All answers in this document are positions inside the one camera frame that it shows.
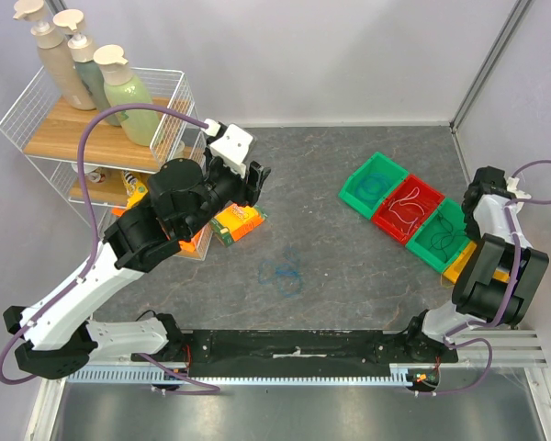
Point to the light green pump bottle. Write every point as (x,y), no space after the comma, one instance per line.
(122,86)

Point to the red storage bin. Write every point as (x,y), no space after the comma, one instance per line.
(406,208)

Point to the yellow storage bin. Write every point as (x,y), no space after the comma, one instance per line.
(454,270)

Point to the orange boxes on shelf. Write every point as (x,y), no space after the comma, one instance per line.
(197,247)

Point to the beige pump bottle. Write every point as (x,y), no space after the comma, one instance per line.
(54,53)

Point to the green storage bin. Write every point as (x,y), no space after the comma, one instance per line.
(440,240)
(367,187)

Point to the white wire shelf rack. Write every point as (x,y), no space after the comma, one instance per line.
(46,129)

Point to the grey-green pump bottle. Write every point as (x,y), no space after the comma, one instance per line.
(83,47)

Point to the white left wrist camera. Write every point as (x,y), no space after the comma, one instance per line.
(231,143)

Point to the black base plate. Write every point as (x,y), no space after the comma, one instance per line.
(296,353)

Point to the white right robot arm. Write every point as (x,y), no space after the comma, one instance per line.
(498,282)

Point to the white cup on shelf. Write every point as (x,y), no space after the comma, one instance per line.
(95,174)

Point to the yellow snack bag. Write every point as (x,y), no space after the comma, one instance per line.
(134,186)

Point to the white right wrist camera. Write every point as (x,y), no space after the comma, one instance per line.
(513,187)

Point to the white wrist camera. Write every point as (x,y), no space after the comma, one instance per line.
(231,143)
(513,187)

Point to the grey cable duct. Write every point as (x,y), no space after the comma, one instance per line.
(150,375)

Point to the orange yellow crayon box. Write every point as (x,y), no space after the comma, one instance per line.
(234,222)

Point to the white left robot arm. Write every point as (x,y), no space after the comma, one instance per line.
(58,337)

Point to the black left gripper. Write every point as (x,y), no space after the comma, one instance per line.
(249,193)

